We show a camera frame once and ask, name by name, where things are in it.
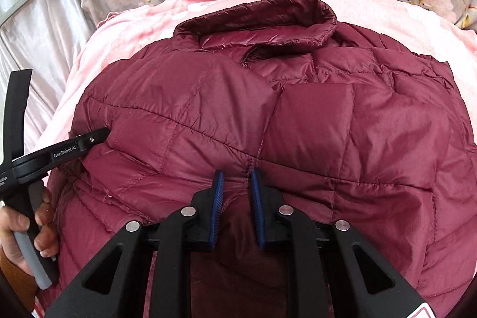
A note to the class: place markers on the silver satin pillow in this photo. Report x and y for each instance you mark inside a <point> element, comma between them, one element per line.
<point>44,36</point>

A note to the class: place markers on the maroon quilted puffer jacket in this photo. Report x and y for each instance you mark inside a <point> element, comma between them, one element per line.
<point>279,135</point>

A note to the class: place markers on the pink fleece blanket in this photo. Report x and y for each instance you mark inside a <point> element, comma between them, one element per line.
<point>123,38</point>

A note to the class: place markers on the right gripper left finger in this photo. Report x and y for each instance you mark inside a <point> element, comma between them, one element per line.
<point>208,204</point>

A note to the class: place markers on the person's left hand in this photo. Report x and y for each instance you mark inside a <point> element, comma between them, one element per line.
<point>46,243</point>

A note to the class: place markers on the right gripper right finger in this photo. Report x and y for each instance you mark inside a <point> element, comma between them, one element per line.
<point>265,204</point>

